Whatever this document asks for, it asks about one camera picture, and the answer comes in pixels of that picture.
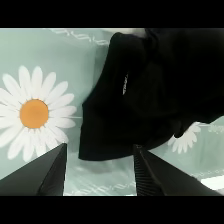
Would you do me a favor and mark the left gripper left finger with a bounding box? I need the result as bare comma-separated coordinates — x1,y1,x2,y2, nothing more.
0,142,68,197

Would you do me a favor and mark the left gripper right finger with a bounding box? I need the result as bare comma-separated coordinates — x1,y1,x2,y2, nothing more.
132,144,222,197

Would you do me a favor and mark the black garment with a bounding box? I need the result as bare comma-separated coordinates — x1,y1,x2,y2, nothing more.
78,28,224,162

